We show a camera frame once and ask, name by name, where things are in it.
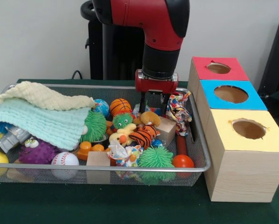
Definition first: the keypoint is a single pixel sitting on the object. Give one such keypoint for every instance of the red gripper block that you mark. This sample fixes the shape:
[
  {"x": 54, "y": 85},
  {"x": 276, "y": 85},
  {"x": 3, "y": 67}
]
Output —
[{"x": 156, "y": 85}]

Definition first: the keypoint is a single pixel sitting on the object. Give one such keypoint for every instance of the brown plush toy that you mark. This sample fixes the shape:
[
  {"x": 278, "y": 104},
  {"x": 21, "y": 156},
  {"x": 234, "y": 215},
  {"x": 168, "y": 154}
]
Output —
[{"x": 149, "y": 119}]

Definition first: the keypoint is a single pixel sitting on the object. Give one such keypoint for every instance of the cream knitted cloth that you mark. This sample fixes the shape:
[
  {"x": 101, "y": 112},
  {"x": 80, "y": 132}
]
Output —
[{"x": 41, "y": 97}]

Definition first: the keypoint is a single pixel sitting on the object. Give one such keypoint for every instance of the mint knitted cloth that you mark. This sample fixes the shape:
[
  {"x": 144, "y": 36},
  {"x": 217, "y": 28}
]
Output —
[{"x": 41, "y": 122}]

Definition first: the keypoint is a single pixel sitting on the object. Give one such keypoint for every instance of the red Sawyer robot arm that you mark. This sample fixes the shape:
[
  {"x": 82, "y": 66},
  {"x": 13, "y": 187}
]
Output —
[{"x": 160, "y": 28}]

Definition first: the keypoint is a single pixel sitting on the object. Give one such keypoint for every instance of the clear shallow mesh bin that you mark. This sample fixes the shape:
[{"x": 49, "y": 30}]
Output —
[{"x": 195, "y": 140}]

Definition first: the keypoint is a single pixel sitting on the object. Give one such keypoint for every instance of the wooden box with three holes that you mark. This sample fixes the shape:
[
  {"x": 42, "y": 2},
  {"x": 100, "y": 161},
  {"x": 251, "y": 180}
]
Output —
[{"x": 242, "y": 172}]

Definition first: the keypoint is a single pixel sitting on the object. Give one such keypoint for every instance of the small orange basketball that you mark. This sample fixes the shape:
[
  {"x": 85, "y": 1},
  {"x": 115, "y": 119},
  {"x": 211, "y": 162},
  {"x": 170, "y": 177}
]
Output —
[{"x": 120, "y": 106}]

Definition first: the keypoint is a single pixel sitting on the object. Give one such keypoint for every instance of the tiger striped toy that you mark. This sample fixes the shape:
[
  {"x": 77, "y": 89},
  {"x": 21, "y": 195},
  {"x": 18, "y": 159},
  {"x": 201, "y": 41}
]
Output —
[{"x": 142, "y": 136}]

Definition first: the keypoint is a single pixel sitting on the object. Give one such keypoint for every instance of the green spiky ball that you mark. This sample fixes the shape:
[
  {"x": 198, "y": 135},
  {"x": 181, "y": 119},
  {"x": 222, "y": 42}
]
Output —
[{"x": 156, "y": 157}]

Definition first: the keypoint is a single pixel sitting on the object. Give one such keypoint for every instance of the red maraca rattle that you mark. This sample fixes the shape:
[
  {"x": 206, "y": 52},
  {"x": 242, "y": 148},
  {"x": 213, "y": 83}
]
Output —
[{"x": 183, "y": 161}]

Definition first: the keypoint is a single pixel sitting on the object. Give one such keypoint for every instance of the dark green tablecloth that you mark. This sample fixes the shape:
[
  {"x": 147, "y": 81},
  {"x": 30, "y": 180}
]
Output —
[{"x": 130, "y": 205}]

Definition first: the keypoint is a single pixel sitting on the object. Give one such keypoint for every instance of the white baseball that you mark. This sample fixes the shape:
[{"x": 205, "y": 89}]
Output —
[{"x": 65, "y": 159}]

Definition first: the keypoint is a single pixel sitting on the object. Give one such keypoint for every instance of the purple monster toy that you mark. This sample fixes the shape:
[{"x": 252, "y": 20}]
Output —
[{"x": 39, "y": 151}]

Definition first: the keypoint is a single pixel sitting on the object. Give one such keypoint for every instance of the black panel stand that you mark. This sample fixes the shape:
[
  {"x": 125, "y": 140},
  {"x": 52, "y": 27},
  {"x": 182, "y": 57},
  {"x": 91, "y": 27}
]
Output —
[{"x": 277, "y": 60}]

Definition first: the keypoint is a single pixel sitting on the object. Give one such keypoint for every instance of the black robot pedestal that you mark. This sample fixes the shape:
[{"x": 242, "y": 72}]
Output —
[{"x": 116, "y": 51}]

